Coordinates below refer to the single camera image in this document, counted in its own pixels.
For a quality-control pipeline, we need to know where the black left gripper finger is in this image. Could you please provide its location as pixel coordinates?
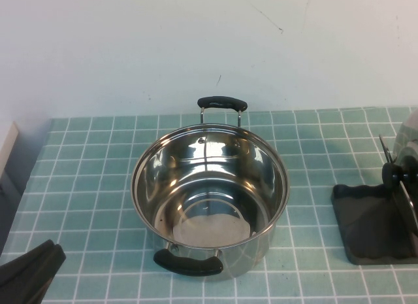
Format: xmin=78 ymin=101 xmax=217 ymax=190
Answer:
xmin=0 ymin=239 xmax=57 ymax=286
xmin=0 ymin=243 xmax=68 ymax=304

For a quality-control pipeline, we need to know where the steel pot lid black knob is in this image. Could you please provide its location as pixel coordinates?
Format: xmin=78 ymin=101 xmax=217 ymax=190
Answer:
xmin=381 ymin=108 xmax=418 ymax=241

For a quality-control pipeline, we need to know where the stainless steel cooking pot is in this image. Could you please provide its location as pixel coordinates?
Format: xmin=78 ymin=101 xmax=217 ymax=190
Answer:
xmin=131 ymin=95 xmax=291 ymax=279

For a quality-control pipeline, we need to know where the black lid rack tray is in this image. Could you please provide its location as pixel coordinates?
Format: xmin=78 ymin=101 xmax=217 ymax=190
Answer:
xmin=330 ymin=133 xmax=418 ymax=267

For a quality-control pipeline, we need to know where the beige panel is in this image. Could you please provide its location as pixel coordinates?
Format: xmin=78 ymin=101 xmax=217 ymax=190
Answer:
xmin=0 ymin=120 xmax=21 ymax=184

